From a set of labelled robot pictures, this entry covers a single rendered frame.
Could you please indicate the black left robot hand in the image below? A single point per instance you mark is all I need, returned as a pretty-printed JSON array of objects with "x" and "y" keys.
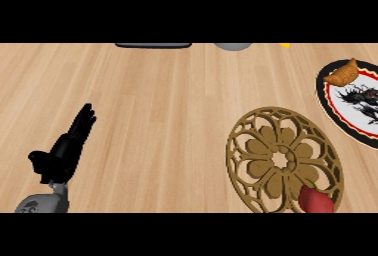
[{"x": 63, "y": 154}]

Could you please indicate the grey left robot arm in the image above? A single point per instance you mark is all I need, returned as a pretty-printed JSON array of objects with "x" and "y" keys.
[{"x": 45, "y": 202}]

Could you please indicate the brown openwork flower plate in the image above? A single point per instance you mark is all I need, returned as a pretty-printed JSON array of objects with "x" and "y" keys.
[{"x": 275, "y": 159}]

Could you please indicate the golden brown croissant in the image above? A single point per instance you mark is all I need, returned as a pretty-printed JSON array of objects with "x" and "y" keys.
[{"x": 343, "y": 74}]

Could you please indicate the round black-rimmed dragon placemat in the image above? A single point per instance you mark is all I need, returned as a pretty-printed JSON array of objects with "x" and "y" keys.
[{"x": 363, "y": 110}]

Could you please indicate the dark grey flat tray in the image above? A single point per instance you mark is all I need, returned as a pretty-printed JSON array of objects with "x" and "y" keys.
[{"x": 154, "y": 45}]

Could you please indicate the grey round object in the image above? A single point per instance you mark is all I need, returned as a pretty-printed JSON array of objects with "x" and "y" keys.
[{"x": 234, "y": 46}]

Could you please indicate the red pepper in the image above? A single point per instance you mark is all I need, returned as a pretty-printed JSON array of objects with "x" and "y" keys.
[{"x": 317, "y": 200}]

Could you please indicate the small yellow object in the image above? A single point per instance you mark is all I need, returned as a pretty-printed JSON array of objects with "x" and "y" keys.
[{"x": 286, "y": 45}]

